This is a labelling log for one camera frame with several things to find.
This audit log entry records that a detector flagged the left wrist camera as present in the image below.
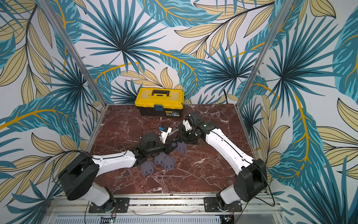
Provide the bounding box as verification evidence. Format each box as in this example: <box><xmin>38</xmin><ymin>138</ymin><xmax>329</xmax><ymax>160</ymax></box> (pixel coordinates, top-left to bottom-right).
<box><xmin>159</xmin><ymin>126</ymin><xmax>172</xmax><ymax>144</ymax></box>

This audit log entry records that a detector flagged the left aluminium frame post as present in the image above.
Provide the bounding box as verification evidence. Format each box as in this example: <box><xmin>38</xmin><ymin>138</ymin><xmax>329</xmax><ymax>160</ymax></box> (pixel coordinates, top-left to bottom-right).
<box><xmin>38</xmin><ymin>0</ymin><xmax>107</xmax><ymax>107</ymax></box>

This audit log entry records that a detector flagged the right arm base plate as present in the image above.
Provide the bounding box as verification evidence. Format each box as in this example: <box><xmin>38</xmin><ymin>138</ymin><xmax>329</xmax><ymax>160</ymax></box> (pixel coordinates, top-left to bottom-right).
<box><xmin>203</xmin><ymin>197</ymin><xmax>242</xmax><ymax>212</ymax></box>

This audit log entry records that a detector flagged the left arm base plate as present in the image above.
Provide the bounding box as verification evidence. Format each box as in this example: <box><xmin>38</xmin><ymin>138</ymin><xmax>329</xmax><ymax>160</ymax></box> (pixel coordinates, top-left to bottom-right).
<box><xmin>89</xmin><ymin>197</ymin><xmax>130</xmax><ymax>213</ymax></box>

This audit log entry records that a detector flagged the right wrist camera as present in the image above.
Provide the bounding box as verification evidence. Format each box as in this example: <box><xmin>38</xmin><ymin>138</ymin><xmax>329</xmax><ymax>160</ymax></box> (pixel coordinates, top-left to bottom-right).
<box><xmin>182</xmin><ymin>119</ymin><xmax>192</xmax><ymax>131</ymax></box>

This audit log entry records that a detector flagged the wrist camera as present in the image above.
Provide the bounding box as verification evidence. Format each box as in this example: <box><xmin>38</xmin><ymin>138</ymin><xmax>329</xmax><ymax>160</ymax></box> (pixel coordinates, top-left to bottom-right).
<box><xmin>182</xmin><ymin>119</ymin><xmax>192</xmax><ymax>131</ymax></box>
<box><xmin>159</xmin><ymin>126</ymin><xmax>172</xmax><ymax>144</ymax></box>

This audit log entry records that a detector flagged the right aluminium frame post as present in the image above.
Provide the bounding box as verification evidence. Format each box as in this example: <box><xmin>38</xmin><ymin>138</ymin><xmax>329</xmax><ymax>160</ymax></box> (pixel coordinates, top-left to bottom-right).
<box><xmin>236</xmin><ymin>1</ymin><xmax>293</xmax><ymax>111</ymax></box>

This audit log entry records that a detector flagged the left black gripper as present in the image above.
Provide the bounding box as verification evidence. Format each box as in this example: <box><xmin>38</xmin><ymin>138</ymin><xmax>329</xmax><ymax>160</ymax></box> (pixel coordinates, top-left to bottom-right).
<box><xmin>147</xmin><ymin>138</ymin><xmax>181</xmax><ymax>155</ymax></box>

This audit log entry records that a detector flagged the yellow black toolbox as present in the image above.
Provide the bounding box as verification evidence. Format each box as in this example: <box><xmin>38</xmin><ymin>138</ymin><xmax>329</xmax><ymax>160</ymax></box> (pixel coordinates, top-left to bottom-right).
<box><xmin>135</xmin><ymin>88</ymin><xmax>184</xmax><ymax>118</ymax></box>

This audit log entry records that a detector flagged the aluminium front rail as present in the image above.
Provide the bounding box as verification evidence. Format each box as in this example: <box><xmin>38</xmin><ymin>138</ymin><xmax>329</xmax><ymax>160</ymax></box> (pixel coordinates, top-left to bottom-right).
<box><xmin>47</xmin><ymin>192</ymin><xmax>283</xmax><ymax>216</ymax></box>

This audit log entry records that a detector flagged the aluminium frame post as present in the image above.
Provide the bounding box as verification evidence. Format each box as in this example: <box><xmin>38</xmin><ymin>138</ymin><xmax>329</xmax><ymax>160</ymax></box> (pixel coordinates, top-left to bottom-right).
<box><xmin>38</xmin><ymin>0</ymin><xmax>107</xmax><ymax>107</ymax></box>
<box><xmin>236</xmin><ymin>1</ymin><xmax>293</xmax><ymax>111</ymax></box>

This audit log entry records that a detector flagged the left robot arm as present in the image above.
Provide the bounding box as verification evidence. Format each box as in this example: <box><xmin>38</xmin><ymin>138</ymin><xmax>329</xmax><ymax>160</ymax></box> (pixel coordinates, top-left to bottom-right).
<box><xmin>58</xmin><ymin>132</ymin><xmax>178</xmax><ymax>213</ymax></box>

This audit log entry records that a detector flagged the white perforated vent panel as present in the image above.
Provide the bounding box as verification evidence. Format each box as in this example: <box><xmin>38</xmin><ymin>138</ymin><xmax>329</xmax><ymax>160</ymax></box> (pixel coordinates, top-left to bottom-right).
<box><xmin>50</xmin><ymin>215</ymin><xmax>221</xmax><ymax>224</ymax></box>

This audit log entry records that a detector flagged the lavender stand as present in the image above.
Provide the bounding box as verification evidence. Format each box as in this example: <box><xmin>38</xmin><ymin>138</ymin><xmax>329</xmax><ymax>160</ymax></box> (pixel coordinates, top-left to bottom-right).
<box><xmin>154</xmin><ymin>153</ymin><xmax>166</xmax><ymax>165</ymax></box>
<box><xmin>163</xmin><ymin>156</ymin><xmax>175</xmax><ymax>170</ymax></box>
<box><xmin>141</xmin><ymin>161</ymin><xmax>155</xmax><ymax>176</ymax></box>
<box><xmin>175</xmin><ymin>142</ymin><xmax>187</xmax><ymax>153</ymax></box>

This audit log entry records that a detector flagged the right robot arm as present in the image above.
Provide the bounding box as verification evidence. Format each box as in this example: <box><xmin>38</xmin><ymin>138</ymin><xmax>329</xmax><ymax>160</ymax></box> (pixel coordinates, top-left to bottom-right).
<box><xmin>177</xmin><ymin>112</ymin><xmax>269</xmax><ymax>211</ymax></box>

